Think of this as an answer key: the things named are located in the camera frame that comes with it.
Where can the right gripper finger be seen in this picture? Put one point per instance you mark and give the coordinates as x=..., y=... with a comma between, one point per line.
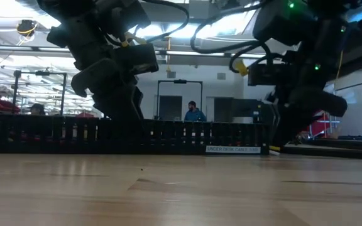
x=277, y=125
x=292, y=122

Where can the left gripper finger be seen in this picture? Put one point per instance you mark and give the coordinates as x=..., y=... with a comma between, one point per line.
x=139, y=100
x=118, y=108

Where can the black raceway cover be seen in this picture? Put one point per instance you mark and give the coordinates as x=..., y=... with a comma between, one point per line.
x=332, y=152

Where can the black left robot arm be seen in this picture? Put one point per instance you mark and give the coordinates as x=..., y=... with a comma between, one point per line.
x=80, y=37

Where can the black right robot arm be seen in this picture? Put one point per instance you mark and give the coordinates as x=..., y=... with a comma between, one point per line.
x=281, y=22

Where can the black cabinet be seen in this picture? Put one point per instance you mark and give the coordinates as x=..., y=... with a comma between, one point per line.
x=240, y=110

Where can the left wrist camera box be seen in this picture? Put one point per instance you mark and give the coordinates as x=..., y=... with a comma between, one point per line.
x=137, y=59

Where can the black gantry frame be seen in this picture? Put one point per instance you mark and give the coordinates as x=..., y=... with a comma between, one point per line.
x=180, y=81
x=63, y=94

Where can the black aluminium table frame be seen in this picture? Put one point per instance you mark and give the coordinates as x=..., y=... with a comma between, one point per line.
x=357, y=138

